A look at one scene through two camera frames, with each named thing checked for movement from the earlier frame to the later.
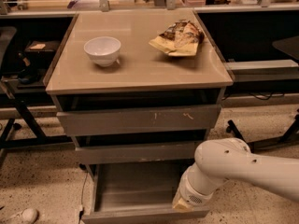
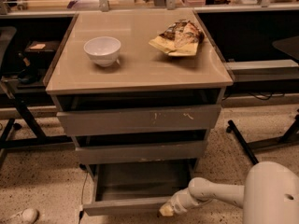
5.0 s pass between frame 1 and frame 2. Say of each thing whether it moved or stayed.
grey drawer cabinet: stayed
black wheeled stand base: stayed
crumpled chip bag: stayed
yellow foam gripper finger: moved
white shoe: stayed
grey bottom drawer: moved
